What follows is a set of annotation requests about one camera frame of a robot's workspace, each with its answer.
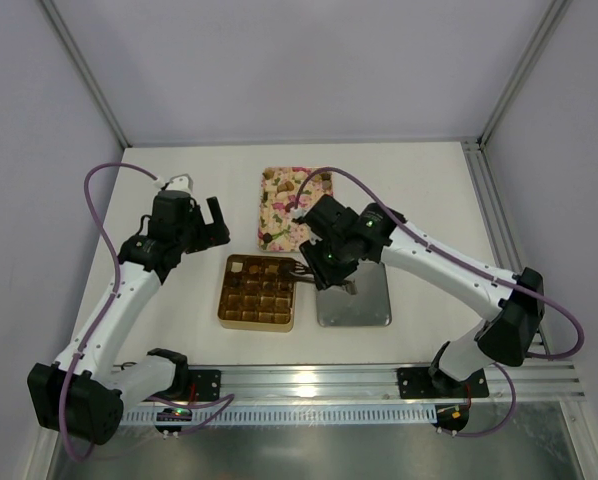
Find floral tray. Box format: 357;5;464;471
257;167;314;253

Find gold chocolate box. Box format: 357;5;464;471
217;254;296;333

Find silver tin lid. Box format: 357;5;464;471
316;262;392;328

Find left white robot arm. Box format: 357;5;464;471
27;190;230;445

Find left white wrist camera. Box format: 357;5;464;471
153;174;193;195

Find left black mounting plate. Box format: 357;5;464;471
189;369;222;402

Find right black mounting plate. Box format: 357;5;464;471
396;365;490;400

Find perforated cable duct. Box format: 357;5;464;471
121;403;437;428

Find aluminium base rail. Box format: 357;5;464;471
194;360;585;402

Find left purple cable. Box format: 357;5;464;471
61;163;236;462

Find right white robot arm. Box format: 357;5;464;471
289;195;544;397

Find black mounting plate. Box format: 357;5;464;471
396;365;490;400
189;369;222;402

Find metal tongs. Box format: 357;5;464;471
281;262;358;295

